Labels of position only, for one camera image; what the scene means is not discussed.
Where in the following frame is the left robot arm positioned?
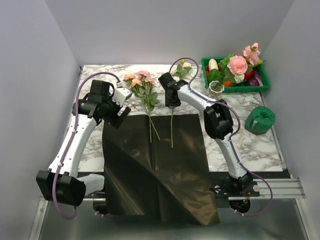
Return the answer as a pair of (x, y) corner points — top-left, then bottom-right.
(36, 80), (132, 207)

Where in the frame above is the white ribbed vase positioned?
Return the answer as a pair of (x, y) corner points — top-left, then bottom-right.
(208, 81), (225, 100)

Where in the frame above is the green rolled cloth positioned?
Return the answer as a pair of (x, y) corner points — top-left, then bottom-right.
(245, 106), (276, 135)

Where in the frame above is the green plastic bin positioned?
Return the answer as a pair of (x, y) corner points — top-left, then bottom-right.
(201, 57), (270, 93)

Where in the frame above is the cream ribbon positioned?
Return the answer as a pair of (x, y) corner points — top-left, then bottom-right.
(235, 129), (245, 149)

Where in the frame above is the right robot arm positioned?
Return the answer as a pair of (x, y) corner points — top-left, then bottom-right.
(158, 72), (253, 196)

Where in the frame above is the toy pear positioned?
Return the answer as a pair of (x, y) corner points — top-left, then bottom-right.
(252, 59), (264, 68)

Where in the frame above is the white toy radish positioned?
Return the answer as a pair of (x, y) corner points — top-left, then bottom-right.
(208, 58), (219, 71)

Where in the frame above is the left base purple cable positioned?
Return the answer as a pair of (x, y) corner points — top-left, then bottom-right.
(93, 191), (118, 219)

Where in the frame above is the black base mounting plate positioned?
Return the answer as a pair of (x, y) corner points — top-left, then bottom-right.
(66, 169), (291, 215)

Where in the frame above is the large pink rose stem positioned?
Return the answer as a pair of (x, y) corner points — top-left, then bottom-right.
(123, 70), (161, 142)

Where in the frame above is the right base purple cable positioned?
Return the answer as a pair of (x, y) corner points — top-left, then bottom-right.
(233, 179), (274, 217)

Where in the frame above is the orange toy carrot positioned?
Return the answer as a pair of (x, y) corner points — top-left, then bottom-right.
(223, 81), (233, 87)

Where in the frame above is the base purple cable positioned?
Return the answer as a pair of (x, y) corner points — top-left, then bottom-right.
(93, 191), (118, 219)
(233, 179), (274, 217)

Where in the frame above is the toy lettuce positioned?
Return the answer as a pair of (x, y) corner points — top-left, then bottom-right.
(218, 54), (245, 84)

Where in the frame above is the red toy pepper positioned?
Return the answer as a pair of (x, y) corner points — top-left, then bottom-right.
(244, 70), (255, 80)

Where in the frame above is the black wrapping paper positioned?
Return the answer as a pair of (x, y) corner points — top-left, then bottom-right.
(102, 114), (220, 226)

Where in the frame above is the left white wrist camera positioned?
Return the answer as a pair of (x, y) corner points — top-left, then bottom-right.
(112, 87), (132, 107)

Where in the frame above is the cream rose stem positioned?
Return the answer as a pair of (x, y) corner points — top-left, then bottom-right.
(170, 58), (192, 148)

